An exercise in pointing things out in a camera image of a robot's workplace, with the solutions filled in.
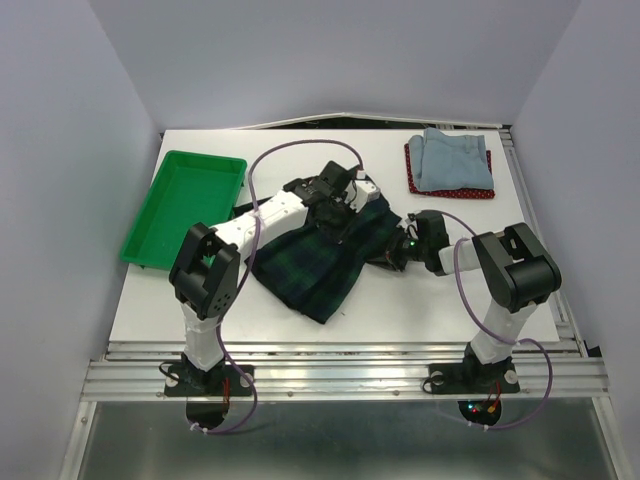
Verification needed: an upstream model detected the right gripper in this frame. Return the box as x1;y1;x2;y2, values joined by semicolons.
363;224;428;270

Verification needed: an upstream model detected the green navy plaid skirt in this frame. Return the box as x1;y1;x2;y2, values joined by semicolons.
244;196;400;324

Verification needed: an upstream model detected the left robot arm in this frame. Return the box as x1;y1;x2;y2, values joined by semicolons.
169;162;380;395

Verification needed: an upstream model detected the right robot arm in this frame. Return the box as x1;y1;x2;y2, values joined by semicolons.
372;210;562;395

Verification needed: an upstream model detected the red polka dot skirt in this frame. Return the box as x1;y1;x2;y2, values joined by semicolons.
402;142;496;200

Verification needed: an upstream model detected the light blue denim skirt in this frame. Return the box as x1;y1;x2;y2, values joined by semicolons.
408;128;494;193

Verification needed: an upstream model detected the green plastic tray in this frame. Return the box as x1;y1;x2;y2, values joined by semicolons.
120;150;247;270

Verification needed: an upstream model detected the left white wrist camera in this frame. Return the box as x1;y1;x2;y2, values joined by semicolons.
345;180;380;212

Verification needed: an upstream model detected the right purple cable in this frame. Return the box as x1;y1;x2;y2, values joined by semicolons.
439;209;554;432

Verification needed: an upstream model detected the purple cable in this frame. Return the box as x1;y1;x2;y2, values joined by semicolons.
188;139;366;435
439;209;554;432

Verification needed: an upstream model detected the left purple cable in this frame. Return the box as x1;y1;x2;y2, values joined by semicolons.
188;139;366;435

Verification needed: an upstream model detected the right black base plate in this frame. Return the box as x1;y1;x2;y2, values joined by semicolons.
421;363;521;395

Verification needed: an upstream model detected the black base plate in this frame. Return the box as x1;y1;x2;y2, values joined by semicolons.
158;362;252;398
421;363;521;395

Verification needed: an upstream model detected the aluminium rail frame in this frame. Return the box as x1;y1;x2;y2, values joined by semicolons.
61;122;635;479

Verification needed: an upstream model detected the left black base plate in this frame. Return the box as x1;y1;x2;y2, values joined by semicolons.
158;362;252;398

